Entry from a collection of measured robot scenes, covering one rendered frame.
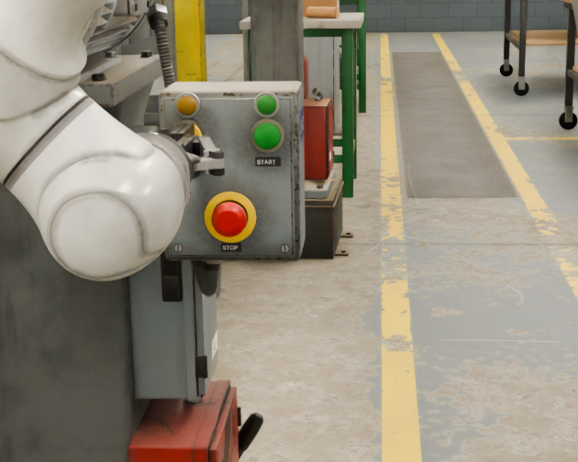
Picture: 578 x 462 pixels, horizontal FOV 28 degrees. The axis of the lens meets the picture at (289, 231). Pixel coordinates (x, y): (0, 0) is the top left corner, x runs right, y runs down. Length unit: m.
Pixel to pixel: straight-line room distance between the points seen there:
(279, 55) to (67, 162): 3.90
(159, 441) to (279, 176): 0.48
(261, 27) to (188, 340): 3.29
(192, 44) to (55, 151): 7.69
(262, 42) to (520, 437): 2.26
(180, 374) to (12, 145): 0.75
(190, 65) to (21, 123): 7.70
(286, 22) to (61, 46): 3.88
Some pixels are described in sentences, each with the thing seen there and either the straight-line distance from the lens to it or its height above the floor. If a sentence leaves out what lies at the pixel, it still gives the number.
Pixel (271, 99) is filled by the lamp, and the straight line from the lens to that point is 1.29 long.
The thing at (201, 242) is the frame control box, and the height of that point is 0.94.
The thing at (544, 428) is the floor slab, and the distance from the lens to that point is 3.21.
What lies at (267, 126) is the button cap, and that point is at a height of 1.08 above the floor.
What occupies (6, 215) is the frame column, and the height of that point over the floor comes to 0.94.
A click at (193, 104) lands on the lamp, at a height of 1.11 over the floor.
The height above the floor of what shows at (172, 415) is 0.62.
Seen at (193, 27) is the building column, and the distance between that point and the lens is 8.59.
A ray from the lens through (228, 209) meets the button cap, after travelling 1.31.
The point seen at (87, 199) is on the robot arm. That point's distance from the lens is 0.88.
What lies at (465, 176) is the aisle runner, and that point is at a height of 0.00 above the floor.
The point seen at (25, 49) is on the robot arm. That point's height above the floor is 1.21.
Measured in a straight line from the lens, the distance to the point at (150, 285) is 1.58.
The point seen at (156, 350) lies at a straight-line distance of 1.61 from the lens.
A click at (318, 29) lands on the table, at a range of 5.80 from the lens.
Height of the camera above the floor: 1.28
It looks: 14 degrees down
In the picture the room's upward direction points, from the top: 1 degrees counter-clockwise
